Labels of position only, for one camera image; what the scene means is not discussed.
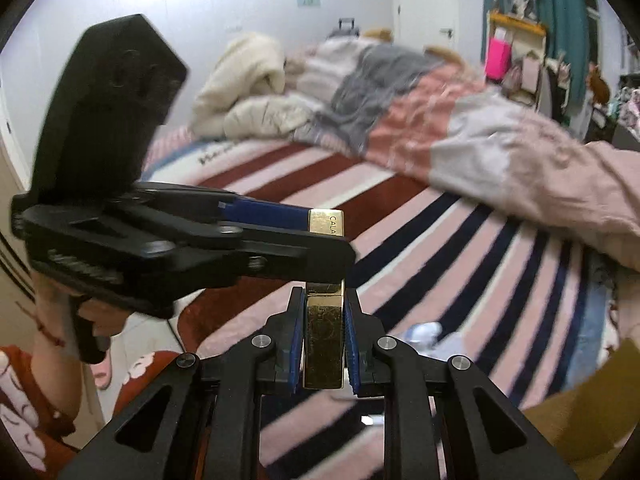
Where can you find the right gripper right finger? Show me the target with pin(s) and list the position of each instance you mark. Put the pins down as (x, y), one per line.
(362, 332)

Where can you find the person's left hand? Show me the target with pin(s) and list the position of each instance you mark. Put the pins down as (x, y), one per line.
(79, 325)

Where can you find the white door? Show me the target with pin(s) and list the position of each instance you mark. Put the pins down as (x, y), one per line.
(454, 24)

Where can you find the pink grey patchwork quilt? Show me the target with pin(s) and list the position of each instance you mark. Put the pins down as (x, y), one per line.
(425, 117)

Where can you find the brown cardboard box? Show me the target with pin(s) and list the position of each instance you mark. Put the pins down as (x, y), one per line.
(590, 424)

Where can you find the gold rectangular box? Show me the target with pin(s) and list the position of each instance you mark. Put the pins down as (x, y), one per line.
(324, 320)

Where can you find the yellow white shelf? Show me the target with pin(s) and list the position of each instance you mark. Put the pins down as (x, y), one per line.
(528, 54)

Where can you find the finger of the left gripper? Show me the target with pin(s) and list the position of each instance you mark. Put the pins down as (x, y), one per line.
(272, 215)
(227, 253)

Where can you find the bright pink bag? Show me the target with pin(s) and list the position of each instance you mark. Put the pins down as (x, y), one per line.
(498, 58)

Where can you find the teal curtain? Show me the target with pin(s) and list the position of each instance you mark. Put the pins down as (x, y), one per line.
(566, 22)

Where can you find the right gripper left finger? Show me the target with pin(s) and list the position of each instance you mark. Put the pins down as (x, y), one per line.
(288, 339)

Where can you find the black suitcase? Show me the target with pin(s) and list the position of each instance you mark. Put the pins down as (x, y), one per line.
(346, 27)

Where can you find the cream fluffy blanket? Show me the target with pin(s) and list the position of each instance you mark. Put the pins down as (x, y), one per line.
(244, 95)

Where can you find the brown plush toy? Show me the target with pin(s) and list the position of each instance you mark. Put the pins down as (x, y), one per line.
(599, 89)

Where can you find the striped plush blanket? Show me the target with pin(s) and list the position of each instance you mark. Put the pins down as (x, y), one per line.
(529, 308)

